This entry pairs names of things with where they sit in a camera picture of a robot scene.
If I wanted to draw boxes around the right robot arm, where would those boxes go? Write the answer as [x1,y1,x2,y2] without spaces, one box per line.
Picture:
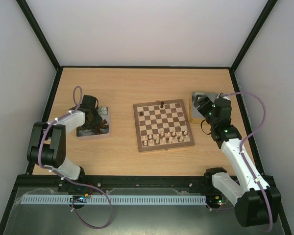
[194,94,281,233]

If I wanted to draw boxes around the dark chess piece in tray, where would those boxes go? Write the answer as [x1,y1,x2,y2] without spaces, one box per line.
[99,119,109,129]

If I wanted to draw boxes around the wooden chess board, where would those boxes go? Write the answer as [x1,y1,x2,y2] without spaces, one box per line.
[133,99,195,153]

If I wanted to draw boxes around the right metal tin tray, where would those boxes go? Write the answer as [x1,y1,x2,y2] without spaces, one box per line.
[189,92,220,124]

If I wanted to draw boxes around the metal tin tray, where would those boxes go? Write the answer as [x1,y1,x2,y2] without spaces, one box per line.
[189,92,220,124]
[76,106,111,140]

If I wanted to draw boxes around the left metal tin tray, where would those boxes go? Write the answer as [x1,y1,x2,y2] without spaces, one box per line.
[76,106,111,140]

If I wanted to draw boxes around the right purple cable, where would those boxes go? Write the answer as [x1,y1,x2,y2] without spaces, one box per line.
[220,92,275,232]

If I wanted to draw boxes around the purple cable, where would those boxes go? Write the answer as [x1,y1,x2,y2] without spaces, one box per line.
[220,92,275,232]
[38,86,113,230]

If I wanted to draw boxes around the black frame base rail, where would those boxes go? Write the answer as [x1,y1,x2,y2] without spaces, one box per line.
[13,174,220,195]

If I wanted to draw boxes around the light blue cable duct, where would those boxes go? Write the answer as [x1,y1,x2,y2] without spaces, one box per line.
[20,194,206,206]

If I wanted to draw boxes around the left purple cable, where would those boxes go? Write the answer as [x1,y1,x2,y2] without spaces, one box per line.
[38,86,113,230]

